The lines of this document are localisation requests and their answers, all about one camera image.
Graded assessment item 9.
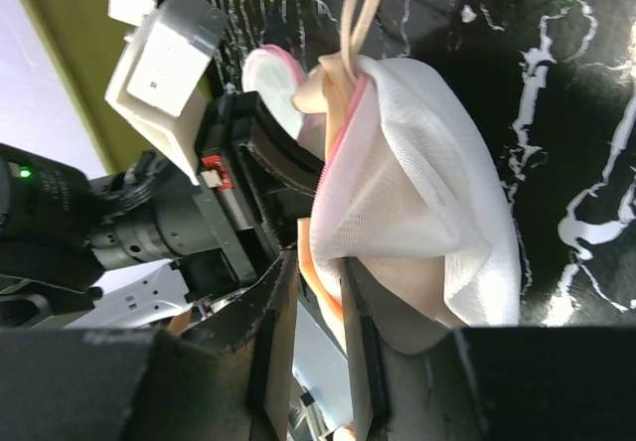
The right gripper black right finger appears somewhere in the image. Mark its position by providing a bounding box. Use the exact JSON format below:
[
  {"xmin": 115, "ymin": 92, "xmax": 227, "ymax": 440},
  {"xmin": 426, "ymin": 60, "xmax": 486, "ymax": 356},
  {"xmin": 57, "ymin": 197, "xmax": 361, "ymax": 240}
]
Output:
[{"xmin": 341, "ymin": 258, "xmax": 477, "ymax": 440}]

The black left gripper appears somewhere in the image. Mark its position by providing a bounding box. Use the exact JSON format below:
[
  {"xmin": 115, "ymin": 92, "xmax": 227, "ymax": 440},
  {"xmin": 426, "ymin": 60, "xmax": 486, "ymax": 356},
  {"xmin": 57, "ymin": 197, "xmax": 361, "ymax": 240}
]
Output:
[{"xmin": 1, "ymin": 92, "xmax": 322, "ymax": 307}]

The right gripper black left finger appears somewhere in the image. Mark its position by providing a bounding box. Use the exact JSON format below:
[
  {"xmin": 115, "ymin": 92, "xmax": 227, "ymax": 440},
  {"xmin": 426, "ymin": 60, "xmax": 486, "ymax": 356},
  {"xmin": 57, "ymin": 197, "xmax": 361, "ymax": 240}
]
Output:
[{"xmin": 148, "ymin": 250, "xmax": 298, "ymax": 440}]

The beige bra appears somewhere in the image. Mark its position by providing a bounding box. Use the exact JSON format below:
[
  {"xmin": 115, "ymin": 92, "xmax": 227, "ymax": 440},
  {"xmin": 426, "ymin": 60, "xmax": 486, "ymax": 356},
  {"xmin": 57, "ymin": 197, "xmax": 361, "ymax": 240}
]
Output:
[{"xmin": 292, "ymin": 0, "xmax": 382, "ymax": 337}]

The white pink-trimmed mesh laundry bag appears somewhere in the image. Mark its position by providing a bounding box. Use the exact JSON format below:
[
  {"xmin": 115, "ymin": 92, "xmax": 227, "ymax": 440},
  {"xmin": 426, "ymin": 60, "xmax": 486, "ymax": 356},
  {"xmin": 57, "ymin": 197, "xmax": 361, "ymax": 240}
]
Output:
[{"xmin": 241, "ymin": 43, "xmax": 522, "ymax": 327}]

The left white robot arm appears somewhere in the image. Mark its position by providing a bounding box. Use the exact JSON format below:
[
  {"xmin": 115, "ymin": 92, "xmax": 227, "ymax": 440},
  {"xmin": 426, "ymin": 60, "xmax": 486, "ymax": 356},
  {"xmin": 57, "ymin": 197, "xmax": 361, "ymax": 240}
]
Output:
[{"xmin": 1, "ymin": 92, "xmax": 322, "ymax": 328}]

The olive green plastic basket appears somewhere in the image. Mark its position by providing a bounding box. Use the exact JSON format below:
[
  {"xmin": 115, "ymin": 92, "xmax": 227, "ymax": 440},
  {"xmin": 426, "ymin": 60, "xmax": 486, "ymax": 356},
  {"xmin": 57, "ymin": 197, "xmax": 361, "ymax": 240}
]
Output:
[{"xmin": 20, "ymin": 0, "xmax": 151, "ymax": 172}]

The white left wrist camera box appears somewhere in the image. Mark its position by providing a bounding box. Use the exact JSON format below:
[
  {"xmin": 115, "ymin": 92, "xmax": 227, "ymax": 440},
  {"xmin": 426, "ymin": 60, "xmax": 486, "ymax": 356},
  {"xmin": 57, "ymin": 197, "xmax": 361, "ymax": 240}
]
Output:
[{"xmin": 104, "ymin": 0, "xmax": 228, "ymax": 184}]

